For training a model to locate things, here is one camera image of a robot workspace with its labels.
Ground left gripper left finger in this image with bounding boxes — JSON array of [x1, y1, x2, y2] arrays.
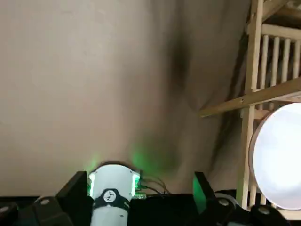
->
[[0, 170, 94, 226]]

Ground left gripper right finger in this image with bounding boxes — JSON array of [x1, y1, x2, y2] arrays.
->
[[192, 171, 293, 226]]

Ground pale plate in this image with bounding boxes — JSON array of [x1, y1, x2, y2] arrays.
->
[[248, 102, 301, 210]]

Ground wooden dish rack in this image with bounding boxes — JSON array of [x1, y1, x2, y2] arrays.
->
[[198, 0, 301, 222]]

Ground left arm foot cables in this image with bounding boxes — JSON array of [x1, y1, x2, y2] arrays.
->
[[138, 175, 174, 196]]

